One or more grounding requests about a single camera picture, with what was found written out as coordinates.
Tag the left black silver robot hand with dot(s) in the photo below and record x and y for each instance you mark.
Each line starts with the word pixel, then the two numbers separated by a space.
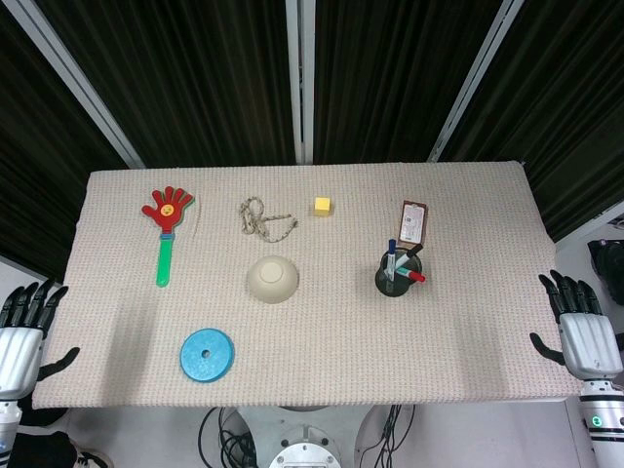
pixel 19 341

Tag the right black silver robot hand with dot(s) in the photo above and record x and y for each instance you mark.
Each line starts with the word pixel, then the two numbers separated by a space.
pixel 587 343

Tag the red-capped white marker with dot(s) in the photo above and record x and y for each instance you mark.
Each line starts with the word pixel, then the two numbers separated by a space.
pixel 413 276

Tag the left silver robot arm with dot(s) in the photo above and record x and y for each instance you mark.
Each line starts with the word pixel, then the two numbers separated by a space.
pixel 9 419

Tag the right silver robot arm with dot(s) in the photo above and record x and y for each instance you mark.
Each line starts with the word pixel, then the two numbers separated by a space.
pixel 602 419

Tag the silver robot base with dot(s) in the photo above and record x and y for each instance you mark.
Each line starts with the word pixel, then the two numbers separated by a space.
pixel 304 451

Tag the black-capped whiteboard marker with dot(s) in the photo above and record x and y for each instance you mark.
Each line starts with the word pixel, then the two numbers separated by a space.
pixel 413 252

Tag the black mesh pen holder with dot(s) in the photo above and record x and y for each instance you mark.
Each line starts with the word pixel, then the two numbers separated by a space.
pixel 390 285

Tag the blue-capped whiteboard marker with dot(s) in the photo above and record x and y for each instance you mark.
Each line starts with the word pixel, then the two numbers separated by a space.
pixel 391 258

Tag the black bag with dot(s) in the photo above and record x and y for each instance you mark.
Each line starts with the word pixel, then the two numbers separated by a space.
pixel 607 265

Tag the black white shoe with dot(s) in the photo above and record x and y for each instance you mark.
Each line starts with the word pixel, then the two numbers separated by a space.
pixel 90 457

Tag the blue disc with hole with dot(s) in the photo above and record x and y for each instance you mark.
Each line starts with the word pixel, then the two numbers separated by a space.
pixel 207 355

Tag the red green hand clapper toy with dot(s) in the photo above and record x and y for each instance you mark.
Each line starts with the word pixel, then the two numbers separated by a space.
pixel 168 219

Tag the brown packaged card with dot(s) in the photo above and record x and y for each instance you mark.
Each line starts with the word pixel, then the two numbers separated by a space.
pixel 414 222

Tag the beige woven tablecloth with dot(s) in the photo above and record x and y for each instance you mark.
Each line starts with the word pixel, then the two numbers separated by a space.
pixel 341 341

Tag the beige upturned bowl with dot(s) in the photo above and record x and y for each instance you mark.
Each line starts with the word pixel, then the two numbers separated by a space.
pixel 272 280

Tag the yellow cube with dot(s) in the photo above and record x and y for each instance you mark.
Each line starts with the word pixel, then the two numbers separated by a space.
pixel 323 206

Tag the aluminium frame post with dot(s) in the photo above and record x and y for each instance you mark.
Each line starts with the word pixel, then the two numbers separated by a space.
pixel 73 80
pixel 475 80
pixel 300 83

